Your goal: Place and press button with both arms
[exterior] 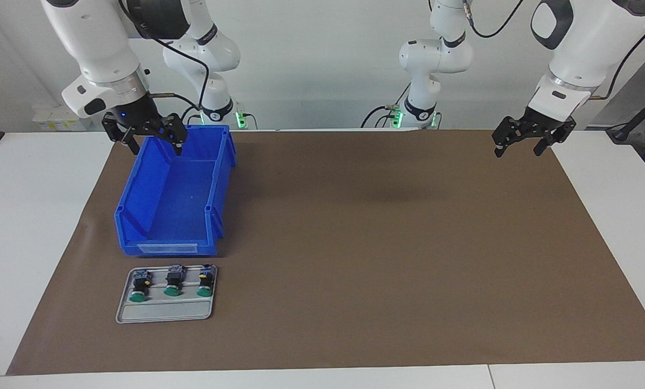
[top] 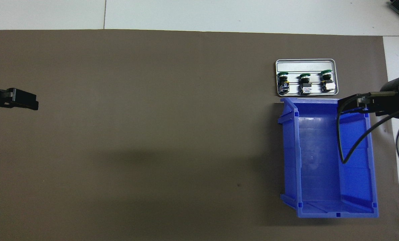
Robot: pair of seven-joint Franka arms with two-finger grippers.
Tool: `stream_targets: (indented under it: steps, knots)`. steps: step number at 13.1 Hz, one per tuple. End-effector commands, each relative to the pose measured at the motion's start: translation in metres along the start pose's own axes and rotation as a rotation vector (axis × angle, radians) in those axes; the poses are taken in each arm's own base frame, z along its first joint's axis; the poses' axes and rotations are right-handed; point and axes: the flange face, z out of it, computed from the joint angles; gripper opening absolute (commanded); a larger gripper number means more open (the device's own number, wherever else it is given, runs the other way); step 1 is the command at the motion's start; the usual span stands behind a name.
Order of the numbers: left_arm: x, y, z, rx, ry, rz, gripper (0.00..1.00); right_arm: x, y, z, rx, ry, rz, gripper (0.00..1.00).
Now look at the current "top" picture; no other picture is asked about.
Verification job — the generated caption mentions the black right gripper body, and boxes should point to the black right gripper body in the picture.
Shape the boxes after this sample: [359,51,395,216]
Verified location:
[370,78,399,116]

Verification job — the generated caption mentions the silver metal tray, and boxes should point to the silver metal tray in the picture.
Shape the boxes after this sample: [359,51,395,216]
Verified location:
[275,59,336,97]

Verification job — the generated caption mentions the brown table mat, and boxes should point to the brown table mat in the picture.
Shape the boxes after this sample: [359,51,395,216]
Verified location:
[0,29,399,241]

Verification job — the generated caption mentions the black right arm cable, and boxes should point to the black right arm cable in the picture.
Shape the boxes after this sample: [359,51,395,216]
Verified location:
[336,91,399,164]

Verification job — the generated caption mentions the blue plastic storage bin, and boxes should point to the blue plastic storage bin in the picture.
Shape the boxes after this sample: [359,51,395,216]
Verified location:
[277,96,379,219]

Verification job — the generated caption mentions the green push button switch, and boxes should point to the green push button switch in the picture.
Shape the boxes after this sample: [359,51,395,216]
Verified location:
[321,69,337,93]
[298,73,313,95]
[277,71,291,94]

